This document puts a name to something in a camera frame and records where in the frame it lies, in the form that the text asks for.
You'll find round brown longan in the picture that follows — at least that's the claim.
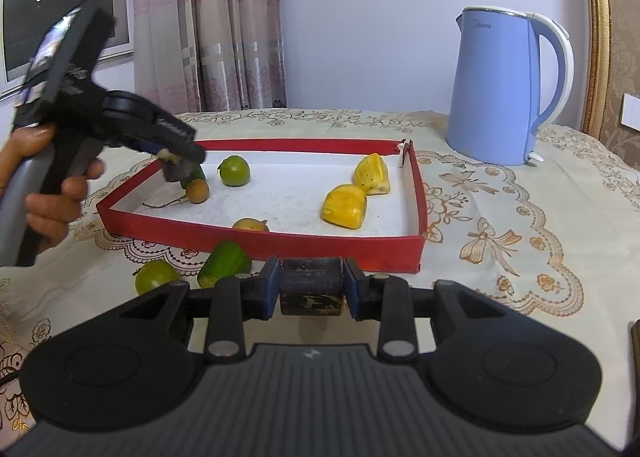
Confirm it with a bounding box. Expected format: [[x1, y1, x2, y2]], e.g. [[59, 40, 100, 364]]
[[232, 218, 270, 234]]

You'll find pink patterned curtain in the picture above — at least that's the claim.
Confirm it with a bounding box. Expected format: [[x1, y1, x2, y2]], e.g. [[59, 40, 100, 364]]
[[131, 0, 288, 114]]

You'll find gold framed upholstered panel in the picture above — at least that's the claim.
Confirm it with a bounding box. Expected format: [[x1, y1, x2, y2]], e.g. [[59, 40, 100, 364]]
[[577, 0, 640, 158]]

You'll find yellow bell pepper piece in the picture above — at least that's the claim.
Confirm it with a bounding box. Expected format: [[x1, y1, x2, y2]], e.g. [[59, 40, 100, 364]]
[[321, 184, 368, 230], [353, 153, 391, 196]]

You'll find dark purple sugarcane piece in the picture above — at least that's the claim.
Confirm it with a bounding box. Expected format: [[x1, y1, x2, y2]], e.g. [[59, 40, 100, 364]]
[[164, 161, 199, 184], [278, 258, 346, 319]]

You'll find green cucumber piece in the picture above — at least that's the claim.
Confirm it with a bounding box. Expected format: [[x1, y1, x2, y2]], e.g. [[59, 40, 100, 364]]
[[181, 164, 207, 189], [197, 241, 253, 289]]

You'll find green tomato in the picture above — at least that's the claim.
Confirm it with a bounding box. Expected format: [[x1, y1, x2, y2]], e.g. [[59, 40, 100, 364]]
[[135, 259, 182, 296], [218, 155, 251, 187]]

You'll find light blue electric kettle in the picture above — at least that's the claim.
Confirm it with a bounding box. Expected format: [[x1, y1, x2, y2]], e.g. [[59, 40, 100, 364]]
[[445, 6, 574, 166]]

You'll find person's left hand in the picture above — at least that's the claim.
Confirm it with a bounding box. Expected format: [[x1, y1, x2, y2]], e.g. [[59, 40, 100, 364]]
[[0, 126, 107, 254]]

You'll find white wall switch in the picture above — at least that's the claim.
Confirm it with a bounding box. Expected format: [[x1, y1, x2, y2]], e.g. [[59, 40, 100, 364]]
[[620, 92, 640, 128]]

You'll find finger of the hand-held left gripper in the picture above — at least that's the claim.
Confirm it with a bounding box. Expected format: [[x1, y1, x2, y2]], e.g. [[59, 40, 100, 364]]
[[127, 111, 208, 164]]

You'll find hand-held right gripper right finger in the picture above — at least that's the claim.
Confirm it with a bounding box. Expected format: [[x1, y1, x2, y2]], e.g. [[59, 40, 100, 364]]
[[342, 258, 543, 363]]

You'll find shallow red cardboard box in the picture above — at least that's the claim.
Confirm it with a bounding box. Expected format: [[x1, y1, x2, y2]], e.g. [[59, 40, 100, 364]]
[[96, 138, 426, 274]]

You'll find brown longan with twig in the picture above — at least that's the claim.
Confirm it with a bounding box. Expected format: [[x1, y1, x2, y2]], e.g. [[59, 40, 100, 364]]
[[142, 179, 210, 210]]

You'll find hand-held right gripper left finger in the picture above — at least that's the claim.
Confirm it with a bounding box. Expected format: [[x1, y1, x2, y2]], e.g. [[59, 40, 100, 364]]
[[80, 257, 282, 364]]

